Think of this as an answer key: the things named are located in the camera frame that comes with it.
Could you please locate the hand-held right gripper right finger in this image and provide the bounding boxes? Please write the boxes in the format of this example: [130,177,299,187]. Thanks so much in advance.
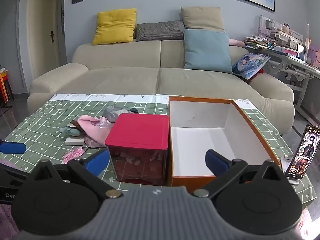
[192,149,288,198]

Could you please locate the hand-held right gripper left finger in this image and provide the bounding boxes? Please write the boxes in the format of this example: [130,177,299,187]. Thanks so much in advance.
[34,149,123,198]

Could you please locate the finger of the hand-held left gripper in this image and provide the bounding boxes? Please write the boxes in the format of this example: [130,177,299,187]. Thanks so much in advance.
[0,142,27,155]
[0,164,33,181]

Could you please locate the pink tassel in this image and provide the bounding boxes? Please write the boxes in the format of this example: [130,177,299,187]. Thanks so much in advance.
[62,147,88,164]

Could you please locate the orange cardboard box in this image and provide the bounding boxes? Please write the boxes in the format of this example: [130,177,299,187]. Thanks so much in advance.
[168,96,282,192]

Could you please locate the pink cloth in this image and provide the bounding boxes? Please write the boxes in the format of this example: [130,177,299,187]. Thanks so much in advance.
[76,115,118,147]

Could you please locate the teal plush toy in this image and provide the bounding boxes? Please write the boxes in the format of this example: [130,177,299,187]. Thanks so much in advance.
[57,125,82,138]

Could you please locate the silver grey cloth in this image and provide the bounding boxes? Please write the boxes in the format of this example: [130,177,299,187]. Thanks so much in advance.
[103,106,130,123]

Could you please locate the purple fuzzy garment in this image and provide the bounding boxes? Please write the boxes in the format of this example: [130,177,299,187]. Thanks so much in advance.
[0,159,25,233]

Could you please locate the green checkered tablecloth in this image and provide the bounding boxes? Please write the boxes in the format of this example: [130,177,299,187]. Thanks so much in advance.
[4,93,317,204]

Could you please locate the red lidded storage box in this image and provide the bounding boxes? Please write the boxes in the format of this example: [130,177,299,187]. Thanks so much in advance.
[105,113,170,187]

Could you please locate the stacked colourful stools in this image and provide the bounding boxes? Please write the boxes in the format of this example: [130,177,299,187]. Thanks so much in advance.
[0,67,14,103]

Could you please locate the white phone stand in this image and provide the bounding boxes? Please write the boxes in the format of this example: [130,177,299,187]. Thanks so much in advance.
[280,155,303,185]

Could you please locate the beige fabric sofa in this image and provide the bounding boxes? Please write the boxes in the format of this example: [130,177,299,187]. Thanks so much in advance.
[27,40,295,135]

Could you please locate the black smartphone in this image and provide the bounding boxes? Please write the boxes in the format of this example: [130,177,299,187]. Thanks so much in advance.
[285,124,320,180]

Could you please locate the blue printed pillow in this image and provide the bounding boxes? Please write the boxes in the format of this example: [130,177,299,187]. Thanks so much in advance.
[232,53,271,80]

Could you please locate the light blue pillow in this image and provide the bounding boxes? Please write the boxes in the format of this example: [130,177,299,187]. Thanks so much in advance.
[183,28,233,75]

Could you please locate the cream door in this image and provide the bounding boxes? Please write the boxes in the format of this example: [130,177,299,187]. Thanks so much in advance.
[26,0,60,79]

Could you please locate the white tilting desk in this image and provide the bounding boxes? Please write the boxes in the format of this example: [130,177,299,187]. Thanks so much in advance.
[245,44,320,128]

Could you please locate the stack of books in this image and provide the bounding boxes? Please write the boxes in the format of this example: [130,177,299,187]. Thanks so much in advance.
[244,36,275,50]

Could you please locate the yellow pillow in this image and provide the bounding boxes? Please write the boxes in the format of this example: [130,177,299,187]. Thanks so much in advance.
[92,8,137,45]

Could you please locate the grey checkered pillow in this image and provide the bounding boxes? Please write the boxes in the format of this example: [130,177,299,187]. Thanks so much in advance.
[136,20,185,42]

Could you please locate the beige pillow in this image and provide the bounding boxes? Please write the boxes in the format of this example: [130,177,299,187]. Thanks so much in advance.
[180,7,225,33]

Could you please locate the white desk organiser shelf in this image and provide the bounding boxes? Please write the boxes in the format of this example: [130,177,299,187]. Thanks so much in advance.
[259,15,304,49]

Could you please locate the purple plush toy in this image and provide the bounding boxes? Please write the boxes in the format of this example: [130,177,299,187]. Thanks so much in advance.
[306,45,320,68]

